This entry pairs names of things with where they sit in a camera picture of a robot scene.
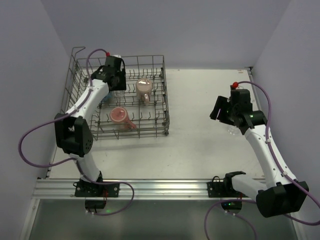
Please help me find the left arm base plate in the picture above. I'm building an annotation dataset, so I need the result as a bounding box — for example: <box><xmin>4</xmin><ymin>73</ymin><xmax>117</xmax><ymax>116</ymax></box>
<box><xmin>73</xmin><ymin>179</ymin><xmax>120</xmax><ymax>213</ymax></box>

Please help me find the blue printed cup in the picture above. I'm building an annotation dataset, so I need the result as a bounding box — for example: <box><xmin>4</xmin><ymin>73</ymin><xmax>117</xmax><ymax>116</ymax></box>
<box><xmin>100</xmin><ymin>91</ymin><xmax>113</xmax><ymax>104</ymax></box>

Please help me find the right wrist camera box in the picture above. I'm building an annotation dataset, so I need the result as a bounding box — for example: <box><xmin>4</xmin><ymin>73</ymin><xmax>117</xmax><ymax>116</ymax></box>
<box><xmin>236</xmin><ymin>85</ymin><xmax>247</xmax><ymax>90</ymax></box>

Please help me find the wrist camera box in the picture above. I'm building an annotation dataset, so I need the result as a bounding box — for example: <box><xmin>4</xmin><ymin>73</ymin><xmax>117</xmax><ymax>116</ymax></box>
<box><xmin>236</xmin><ymin>85</ymin><xmax>247</xmax><ymax>90</ymax></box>
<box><xmin>111</xmin><ymin>54</ymin><xmax>122</xmax><ymax>61</ymax></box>

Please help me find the aluminium mounting rail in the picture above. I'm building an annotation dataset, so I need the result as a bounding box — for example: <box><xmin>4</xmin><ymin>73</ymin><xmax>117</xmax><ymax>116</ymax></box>
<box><xmin>32</xmin><ymin>177</ymin><xmax>296</xmax><ymax>201</ymax></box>

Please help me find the salmon pink mug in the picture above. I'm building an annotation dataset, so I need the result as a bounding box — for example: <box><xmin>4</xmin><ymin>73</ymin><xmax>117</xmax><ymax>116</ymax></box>
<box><xmin>109</xmin><ymin>106</ymin><xmax>137</xmax><ymax>130</ymax></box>

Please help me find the grey wire dish rack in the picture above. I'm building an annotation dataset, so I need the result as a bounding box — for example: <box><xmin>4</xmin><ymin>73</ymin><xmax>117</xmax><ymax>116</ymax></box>
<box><xmin>60</xmin><ymin>46</ymin><xmax>170</xmax><ymax>141</ymax></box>

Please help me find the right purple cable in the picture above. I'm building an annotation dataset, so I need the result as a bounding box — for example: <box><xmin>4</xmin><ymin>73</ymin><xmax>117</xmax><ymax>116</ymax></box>
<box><xmin>203</xmin><ymin>80</ymin><xmax>320</xmax><ymax>240</ymax></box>

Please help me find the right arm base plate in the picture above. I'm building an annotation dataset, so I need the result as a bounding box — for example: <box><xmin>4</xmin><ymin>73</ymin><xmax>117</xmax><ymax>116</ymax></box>
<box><xmin>206</xmin><ymin>175</ymin><xmax>247</xmax><ymax>214</ymax></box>

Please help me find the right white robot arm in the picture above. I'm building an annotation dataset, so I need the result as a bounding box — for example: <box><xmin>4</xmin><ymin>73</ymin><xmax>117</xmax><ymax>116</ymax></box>
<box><xmin>210</xmin><ymin>89</ymin><xmax>309</xmax><ymax>218</ymax></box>

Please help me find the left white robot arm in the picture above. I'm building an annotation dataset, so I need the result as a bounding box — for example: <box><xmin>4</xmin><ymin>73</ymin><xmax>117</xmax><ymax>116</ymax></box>
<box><xmin>54</xmin><ymin>55</ymin><xmax>126</xmax><ymax>183</ymax></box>

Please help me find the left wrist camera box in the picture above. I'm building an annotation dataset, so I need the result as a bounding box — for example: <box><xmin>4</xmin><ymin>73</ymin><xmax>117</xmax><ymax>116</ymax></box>
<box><xmin>111</xmin><ymin>54</ymin><xmax>122</xmax><ymax>61</ymax></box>

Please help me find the pale pink mug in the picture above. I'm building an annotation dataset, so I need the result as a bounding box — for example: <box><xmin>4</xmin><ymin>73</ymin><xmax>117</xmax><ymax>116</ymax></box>
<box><xmin>135</xmin><ymin>78</ymin><xmax>153</xmax><ymax>106</ymax></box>

